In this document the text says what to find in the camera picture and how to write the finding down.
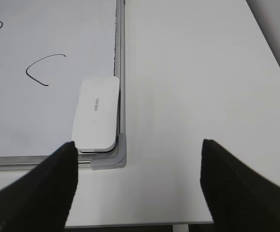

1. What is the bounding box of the white whiteboard eraser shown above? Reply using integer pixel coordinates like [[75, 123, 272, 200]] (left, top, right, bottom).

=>
[[71, 76, 120, 153]]

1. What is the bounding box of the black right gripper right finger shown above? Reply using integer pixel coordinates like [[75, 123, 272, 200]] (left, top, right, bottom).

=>
[[200, 139, 280, 232]]

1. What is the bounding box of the aluminium framed whiteboard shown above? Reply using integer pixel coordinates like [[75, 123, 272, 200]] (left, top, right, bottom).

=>
[[0, 0, 127, 170]]

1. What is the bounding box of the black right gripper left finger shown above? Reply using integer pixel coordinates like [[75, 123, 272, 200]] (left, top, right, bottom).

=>
[[0, 142, 78, 232]]

